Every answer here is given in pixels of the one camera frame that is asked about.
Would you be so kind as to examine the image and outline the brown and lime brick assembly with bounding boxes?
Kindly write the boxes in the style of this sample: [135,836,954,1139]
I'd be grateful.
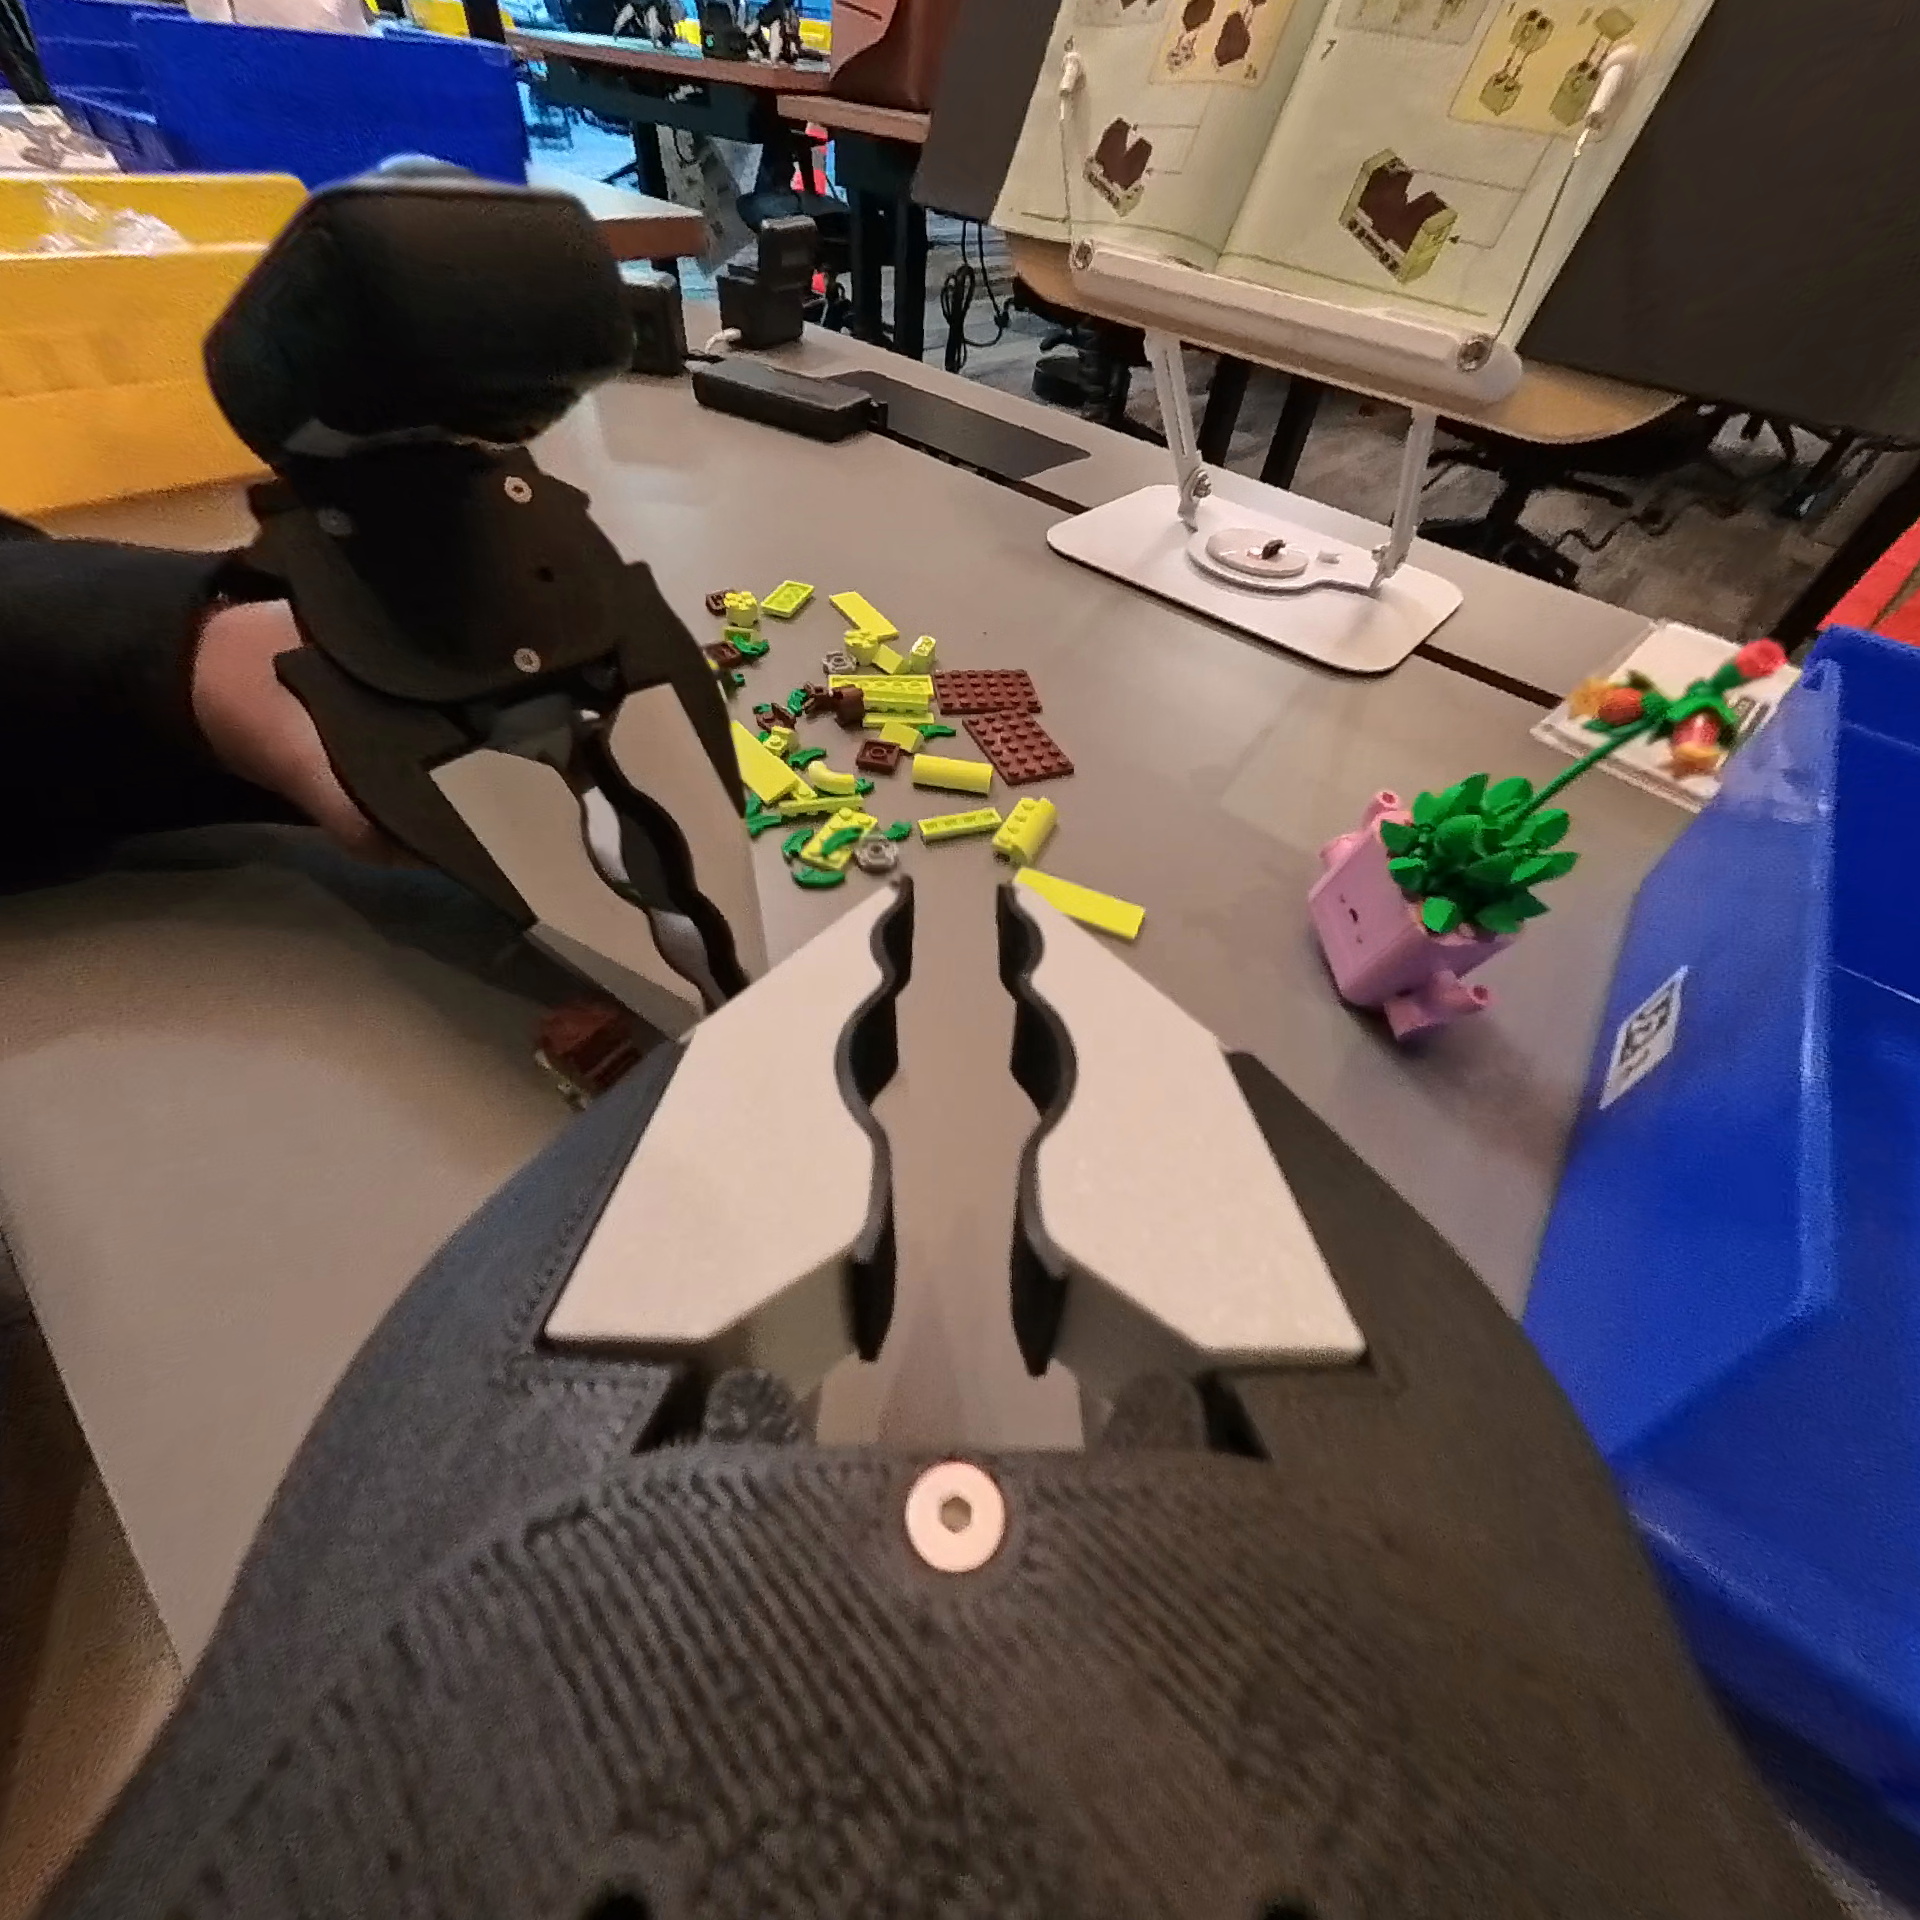
[537,997,648,1112]

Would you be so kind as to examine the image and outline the small black device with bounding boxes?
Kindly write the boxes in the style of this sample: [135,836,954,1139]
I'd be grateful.
[717,215,819,355]

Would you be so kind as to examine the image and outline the white book stand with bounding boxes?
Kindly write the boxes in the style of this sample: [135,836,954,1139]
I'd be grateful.
[991,224,1696,675]

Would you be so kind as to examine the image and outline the dark grey partition panel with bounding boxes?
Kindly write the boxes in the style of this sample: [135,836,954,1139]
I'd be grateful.
[912,0,1920,436]

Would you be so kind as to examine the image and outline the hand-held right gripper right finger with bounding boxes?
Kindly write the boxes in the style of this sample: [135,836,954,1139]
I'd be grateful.
[995,883,1370,1424]

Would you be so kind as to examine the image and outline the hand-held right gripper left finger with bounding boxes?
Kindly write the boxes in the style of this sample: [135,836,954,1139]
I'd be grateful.
[545,878,922,1425]

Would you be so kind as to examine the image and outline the black desk cable hatch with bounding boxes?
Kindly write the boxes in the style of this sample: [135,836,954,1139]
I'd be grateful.
[871,368,1092,480]

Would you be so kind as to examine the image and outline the black device with green display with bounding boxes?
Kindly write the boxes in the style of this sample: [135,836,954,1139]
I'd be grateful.
[621,270,693,376]

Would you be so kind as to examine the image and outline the yellow plastic bin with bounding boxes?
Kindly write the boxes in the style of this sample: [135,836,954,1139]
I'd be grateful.
[0,171,308,518]

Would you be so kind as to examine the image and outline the short lime flat tile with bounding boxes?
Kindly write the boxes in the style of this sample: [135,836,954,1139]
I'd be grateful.
[1013,863,1148,941]

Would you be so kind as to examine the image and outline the scattered green leaf pieces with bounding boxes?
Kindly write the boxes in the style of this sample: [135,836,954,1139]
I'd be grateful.
[704,630,963,893]

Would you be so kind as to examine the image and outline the open instruction booklet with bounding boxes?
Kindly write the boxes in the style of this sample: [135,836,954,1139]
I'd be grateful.
[991,0,1719,350]

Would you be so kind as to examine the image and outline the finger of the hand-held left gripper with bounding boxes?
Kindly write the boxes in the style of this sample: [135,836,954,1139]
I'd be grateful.
[609,675,775,995]
[427,732,752,1038]

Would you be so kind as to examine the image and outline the pink toy pot with plant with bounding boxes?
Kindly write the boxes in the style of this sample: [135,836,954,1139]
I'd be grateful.
[1308,643,1794,1045]

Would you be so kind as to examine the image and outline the black flat box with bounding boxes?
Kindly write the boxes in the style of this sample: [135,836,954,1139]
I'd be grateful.
[690,355,880,441]

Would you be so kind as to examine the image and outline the black office chair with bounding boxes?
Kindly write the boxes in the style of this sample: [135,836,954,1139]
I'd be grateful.
[1411,375,1920,588]

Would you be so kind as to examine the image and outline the wooden background table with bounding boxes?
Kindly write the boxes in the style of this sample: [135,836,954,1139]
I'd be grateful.
[780,94,935,147]

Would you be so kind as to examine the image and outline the person's left hand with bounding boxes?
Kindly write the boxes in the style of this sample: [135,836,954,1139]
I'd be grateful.
[193,596,441,876]

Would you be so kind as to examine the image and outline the pile of assorted toy bricks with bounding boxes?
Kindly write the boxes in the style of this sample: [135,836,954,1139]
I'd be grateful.
[704,576,952,751]

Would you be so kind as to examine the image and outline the brown leather bag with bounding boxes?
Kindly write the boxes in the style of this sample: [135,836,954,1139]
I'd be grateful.
[828,0,940,108]

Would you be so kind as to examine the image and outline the white labelled box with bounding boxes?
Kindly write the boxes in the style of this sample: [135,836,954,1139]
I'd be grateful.
[1530,622,1802,782]

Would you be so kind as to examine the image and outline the blue plastic bin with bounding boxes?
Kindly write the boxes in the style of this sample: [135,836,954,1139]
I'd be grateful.
[24,0,153,137]
[135,15,531,196]
[1523,625,1920,1905]

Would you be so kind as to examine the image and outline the red floor object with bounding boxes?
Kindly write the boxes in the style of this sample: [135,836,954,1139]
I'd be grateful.
[1815,516,1920,649]

